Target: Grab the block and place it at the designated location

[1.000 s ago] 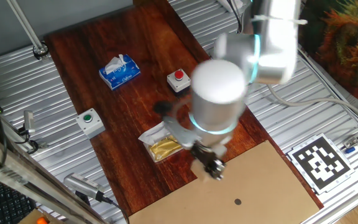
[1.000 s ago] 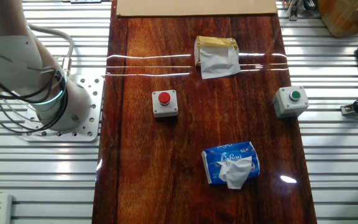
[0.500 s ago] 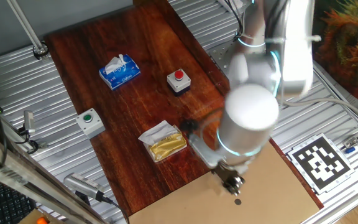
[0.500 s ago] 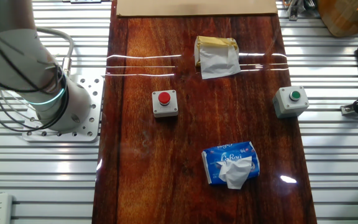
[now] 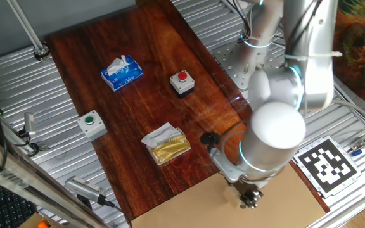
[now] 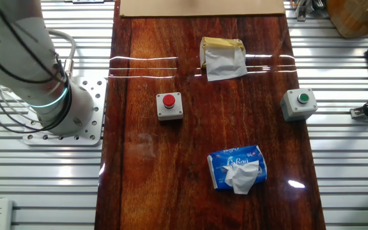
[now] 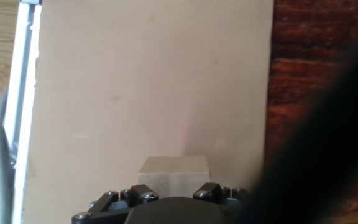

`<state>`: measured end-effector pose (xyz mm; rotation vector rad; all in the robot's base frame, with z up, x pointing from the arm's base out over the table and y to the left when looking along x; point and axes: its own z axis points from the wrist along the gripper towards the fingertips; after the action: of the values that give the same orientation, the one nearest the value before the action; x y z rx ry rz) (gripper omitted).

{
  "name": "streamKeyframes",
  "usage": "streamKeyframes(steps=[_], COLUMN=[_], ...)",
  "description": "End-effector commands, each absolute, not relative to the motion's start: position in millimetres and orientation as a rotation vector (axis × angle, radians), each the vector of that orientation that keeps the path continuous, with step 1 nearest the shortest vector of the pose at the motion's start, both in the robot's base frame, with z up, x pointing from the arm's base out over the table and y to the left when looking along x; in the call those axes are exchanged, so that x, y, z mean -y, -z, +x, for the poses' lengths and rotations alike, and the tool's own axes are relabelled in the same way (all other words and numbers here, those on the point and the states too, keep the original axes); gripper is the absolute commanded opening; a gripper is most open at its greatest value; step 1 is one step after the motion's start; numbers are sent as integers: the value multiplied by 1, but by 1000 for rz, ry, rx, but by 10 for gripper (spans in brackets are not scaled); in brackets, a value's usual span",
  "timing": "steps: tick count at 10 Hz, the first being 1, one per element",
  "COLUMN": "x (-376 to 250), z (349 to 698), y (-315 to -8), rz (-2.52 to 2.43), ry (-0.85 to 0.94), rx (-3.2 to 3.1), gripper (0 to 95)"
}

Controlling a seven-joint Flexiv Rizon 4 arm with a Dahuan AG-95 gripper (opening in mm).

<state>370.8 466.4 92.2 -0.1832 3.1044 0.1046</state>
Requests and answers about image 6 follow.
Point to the brown wooden object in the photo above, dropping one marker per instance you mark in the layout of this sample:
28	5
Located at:
356	19

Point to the aluminium profile strut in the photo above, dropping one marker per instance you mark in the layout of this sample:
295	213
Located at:
301	11

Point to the gold foil snack packet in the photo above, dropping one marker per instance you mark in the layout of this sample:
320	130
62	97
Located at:
224	60

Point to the red-brown wooden board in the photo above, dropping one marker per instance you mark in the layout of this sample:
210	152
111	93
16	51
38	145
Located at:
158	159

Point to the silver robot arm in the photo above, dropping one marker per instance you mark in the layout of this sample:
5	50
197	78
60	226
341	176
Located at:
11	48

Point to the red push button box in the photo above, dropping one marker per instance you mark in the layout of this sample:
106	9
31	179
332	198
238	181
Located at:
168	107

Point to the green push button box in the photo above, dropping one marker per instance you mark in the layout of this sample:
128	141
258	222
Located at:
299	105

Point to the brown cardboard sheet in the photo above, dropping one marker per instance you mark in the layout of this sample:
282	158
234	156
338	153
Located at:
187	8

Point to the blue tissue pack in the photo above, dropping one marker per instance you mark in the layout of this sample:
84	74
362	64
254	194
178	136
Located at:
222	163

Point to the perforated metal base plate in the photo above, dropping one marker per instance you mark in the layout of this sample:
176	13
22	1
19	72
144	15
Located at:
95	105

